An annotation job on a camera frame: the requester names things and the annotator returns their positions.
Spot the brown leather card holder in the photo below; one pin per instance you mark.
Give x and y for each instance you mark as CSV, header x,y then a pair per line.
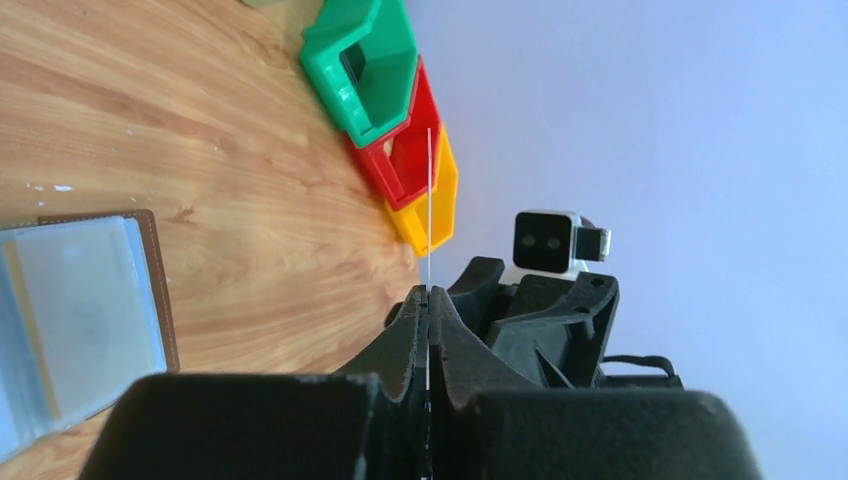
x,y
86,318

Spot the red plastic bin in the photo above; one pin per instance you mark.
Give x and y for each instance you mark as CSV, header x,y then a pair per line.
x,y
395,164

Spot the green plastic bin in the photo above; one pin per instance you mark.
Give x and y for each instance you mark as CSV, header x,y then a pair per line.
x,y
361,57

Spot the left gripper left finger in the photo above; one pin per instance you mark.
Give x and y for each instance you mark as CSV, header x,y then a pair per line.
x,y
363,421

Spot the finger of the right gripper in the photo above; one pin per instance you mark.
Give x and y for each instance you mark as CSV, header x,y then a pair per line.
x,y
478,295
555,331

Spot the yellow plastic bin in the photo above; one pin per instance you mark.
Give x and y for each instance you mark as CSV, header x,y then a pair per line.
x,y
411,221

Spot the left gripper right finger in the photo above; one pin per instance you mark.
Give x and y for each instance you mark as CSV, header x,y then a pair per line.
x,y
489,422

